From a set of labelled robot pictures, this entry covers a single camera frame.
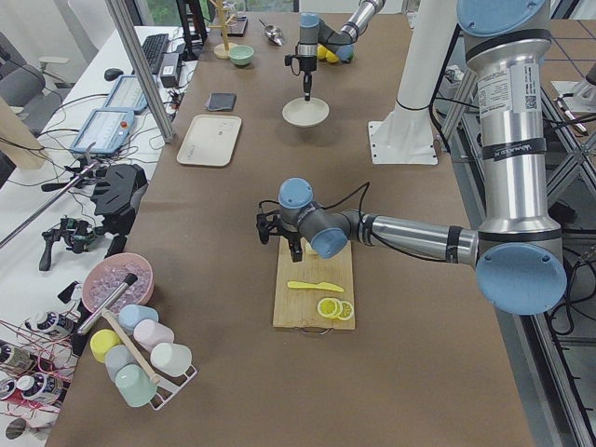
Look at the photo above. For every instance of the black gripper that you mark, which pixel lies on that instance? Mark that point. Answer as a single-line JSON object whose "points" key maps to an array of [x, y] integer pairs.
{"points": [[307, 66], [294, 241]]}

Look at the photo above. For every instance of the cream round plate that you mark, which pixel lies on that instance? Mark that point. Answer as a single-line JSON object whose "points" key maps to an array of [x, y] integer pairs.
{"points": [[305, 114]]}

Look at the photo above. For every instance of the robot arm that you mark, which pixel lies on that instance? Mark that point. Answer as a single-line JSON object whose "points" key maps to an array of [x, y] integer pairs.
{"points": [[517, 250], [314, 31]]}

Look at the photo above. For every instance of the cream rabbit tray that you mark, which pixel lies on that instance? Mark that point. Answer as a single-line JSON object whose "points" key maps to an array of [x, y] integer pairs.
{"points": [[210, 141]]}

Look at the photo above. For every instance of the left yellow lemon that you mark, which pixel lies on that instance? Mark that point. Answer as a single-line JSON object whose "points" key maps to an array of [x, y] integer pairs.
{"points": [[322, 53]]}

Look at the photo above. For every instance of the yellow lemon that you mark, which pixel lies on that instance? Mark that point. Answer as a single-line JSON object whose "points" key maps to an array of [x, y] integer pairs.
{"points": [[322, 53], [331, 57]]}

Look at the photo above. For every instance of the right yellow lemon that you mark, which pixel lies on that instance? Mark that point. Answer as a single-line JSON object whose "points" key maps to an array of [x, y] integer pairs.
{"points": [[331, 57]]}

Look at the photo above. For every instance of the yellow plastic knife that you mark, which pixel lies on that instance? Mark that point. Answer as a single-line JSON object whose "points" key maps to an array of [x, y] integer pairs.
{"points": [[322, 286]]}

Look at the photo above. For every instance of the metal scoop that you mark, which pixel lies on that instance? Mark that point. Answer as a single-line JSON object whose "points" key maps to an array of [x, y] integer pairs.
{"points": [[273, 33]]}

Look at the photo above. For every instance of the bamboo cutting board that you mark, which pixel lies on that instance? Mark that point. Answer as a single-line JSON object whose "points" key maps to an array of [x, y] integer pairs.
{"points": [[298, 308]]}

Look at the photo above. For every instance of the mint green bowl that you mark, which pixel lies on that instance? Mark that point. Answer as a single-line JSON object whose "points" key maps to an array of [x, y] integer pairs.
{"points": [[241, 55]]}

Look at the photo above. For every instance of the front lemon slice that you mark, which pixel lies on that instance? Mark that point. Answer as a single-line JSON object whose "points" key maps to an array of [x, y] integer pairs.
{"points": [[329, 307]]}

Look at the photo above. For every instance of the lemon slice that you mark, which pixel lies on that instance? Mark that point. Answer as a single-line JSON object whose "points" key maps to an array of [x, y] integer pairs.
{"points": [[346, 312], [329, 307]]}

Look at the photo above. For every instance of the back lemon slice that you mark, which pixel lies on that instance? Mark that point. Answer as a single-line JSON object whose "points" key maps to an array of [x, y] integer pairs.
{"points": [[346, 312]]}

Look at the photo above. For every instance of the wooden mug tree stand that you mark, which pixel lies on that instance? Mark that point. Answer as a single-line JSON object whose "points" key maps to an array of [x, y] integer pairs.
{"points": [[222, 51]]}

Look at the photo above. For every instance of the grey folded cloth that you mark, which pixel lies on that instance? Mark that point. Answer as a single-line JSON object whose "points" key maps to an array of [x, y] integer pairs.
{"points": [[221, 102]]}

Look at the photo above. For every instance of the black keyboard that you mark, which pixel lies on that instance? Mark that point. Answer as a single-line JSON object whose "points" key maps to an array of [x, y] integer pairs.
{"points": [[154, 48]]}

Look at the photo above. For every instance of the white cup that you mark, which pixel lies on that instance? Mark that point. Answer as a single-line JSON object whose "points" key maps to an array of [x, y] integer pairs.
{"points": [[172, 359]]}

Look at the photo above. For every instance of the metal rod black tip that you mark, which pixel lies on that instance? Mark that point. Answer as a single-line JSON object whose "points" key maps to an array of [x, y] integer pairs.
{"points": [[86, 325]]}

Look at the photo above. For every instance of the pink cup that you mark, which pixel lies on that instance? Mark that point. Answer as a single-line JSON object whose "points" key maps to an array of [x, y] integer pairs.
{"points": [[149, 333]]}

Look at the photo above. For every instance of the blue cup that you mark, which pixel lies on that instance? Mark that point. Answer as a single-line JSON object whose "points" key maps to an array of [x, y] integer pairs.
{"points": [[131, 315]]}

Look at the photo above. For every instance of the far blue teach pendant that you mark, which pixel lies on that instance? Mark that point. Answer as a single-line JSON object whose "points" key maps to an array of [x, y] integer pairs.
{"points": [[126, 93]]}

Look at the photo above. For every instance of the blue teach pendant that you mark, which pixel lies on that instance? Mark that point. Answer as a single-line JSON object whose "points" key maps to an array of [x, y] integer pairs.
{"points": [[126, 93], [104, 132]]}

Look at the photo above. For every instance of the pink bowl of ice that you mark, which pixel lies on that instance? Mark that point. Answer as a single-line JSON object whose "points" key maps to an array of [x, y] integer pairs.
{"points": [[105, 277]]}

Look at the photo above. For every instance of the black computer mouse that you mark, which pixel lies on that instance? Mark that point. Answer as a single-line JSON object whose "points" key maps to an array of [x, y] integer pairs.
{"points": [[112, 74]]}

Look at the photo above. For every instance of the near blue teach pendant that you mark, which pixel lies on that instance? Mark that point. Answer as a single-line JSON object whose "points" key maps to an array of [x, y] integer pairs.
{"points": [[104, 132]]}

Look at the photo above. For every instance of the grey cup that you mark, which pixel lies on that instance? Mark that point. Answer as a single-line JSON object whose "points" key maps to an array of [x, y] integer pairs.
{"points": [[116, 359]]}

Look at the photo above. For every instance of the mint green cup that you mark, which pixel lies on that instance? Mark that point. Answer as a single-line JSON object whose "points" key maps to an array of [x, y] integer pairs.
{"points": [[135, 386]]}

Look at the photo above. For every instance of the yellow cup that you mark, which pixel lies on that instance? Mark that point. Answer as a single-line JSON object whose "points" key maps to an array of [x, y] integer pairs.
{"points": [[101, 342]]}

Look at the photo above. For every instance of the grey office chair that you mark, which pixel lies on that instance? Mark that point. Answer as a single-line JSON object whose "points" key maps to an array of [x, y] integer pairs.
{"points": [[24, 85]]}

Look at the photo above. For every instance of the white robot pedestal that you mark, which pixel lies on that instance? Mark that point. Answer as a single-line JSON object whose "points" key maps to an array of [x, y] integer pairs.
{"points": [[406, 134]]}

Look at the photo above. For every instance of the white wire cup rack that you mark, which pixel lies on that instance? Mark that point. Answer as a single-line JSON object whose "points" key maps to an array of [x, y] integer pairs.
{"points": [[169, 387]]}

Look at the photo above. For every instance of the aluminium frame post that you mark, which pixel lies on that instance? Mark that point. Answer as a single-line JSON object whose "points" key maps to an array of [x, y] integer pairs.
{"points": [[126, 30]]}

